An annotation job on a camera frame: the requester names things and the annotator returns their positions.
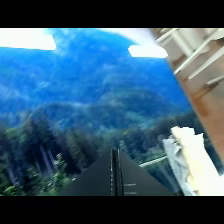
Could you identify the cream T-shirt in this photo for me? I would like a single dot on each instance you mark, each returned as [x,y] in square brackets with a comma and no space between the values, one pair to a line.
[200,163]

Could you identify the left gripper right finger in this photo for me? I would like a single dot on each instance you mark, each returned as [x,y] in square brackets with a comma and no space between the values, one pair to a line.
[138,181]

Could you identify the grey garment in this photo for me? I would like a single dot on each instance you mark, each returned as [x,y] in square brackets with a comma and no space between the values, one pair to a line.
[176,163]

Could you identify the silver frame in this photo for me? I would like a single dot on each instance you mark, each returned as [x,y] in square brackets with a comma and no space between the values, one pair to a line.
[196,50]

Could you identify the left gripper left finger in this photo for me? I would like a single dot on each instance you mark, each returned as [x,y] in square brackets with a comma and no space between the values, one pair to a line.
[96,181]

